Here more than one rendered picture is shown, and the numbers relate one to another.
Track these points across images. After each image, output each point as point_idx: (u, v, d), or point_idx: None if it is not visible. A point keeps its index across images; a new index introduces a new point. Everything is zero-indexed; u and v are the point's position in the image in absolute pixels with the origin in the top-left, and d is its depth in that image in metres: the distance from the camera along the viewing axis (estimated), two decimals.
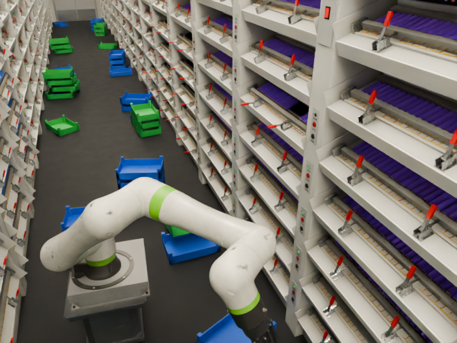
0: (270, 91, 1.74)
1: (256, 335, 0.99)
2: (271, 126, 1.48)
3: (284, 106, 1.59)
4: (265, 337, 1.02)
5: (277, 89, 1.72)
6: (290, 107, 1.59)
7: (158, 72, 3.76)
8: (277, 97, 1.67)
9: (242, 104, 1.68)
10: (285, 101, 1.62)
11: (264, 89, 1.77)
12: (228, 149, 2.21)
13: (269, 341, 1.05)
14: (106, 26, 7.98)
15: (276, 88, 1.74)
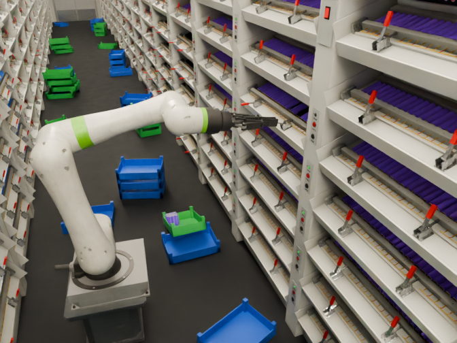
0: (270, 91, 1.74)
1: (230, 121, 1.36)
2: None
3: (285, 105, 1.59)
4: (236, 117, 1.38)
5: (277, 89, 1.73)
6: (291, 106, 1.59)
7: (158, 72, 3.76)
8: (278, 97, 1.67)
9: (242, 104, 1.68)
10: (286, 100, 1.62)
11: (264, 89, 1.77)
12: (228, 149, 2.21)
13: (243, 118, 1.42)
14: (106, 26, 7.98)
15: (276, 88, 1.74)
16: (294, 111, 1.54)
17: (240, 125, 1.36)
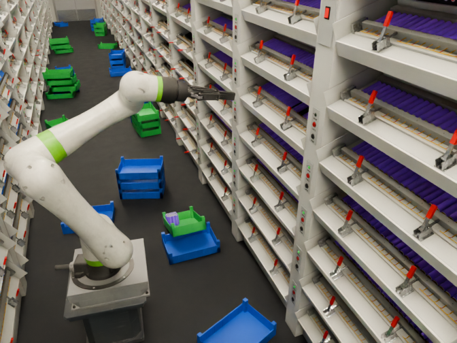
0: (273, 90, 1.74)
1: (185, 90, 1.37)
2: (287, 109, 1.47)
3: (288, 104, 1.59)
4: (192, 88, 1.40)
5: (280, 88, 1.73)
6: (294, 105, 1.59)
7: (158, 72, 3.76)
8: (281, 96, 1.67)
9: (261, 87, 1.67)
10: (289, 99, 1.62)
11: (267, 88, 1.77)
12: (228, 149, 2.21)
13: (201, 90, 1.44)
14: (106, 26, 7.98)
15: (279, 87, 1.74)
16: (297, 109, 1.54)
17: (196, 95, 1.38)
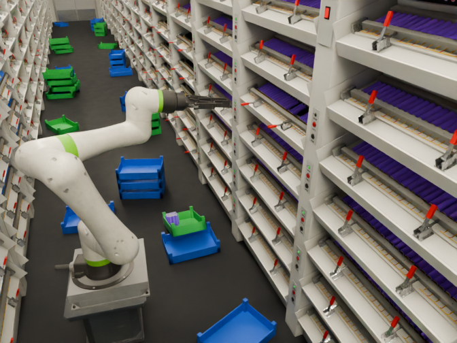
0: (270, 91, 1.74)
1: (183, 101, 1.54)
2: (271, 126, 1.48)
3: (284, 106, 1.59)
4: (190, 98, 1.57)
5: (277, 89, 1.72)
6: (290, 107, 1.59)
7: (158, 72, 3.76)
8: (277, 97, 1.67)
9: (242, 104, 1.68)
10: (285, 101, 1.62)
11: (264, 89, 1.77)
12: (228, 149, 2.21)
13: (197, 99, 1.61)
14: (106, 26, 7.98)
15: (276, 88, 1.74)
16: (294, 111, 1.54)
17: (192, 105, 1.55)
